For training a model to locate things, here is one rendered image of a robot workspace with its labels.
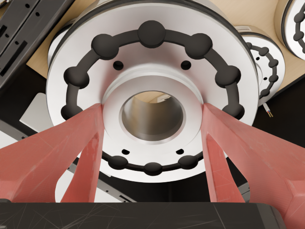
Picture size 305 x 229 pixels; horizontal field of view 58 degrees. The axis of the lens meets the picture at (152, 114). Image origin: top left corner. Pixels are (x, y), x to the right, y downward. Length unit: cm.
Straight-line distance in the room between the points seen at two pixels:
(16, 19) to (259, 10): 25
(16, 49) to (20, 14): 3
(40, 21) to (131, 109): 12
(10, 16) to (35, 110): 13
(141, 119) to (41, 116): 21
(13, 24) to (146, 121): 15
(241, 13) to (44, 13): 21
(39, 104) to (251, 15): 27
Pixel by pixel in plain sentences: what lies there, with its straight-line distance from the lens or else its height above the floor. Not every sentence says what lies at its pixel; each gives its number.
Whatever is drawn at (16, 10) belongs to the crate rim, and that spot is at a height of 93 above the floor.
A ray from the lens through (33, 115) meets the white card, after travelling 34.
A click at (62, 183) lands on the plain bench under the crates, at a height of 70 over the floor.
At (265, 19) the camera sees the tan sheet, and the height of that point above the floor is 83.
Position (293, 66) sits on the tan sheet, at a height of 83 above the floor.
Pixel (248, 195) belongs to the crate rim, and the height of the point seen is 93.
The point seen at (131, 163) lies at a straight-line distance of 15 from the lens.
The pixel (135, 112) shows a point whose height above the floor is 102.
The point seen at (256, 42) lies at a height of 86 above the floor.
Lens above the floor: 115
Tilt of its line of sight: 54 degrees down
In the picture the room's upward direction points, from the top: 178 degrees counter-clockwise
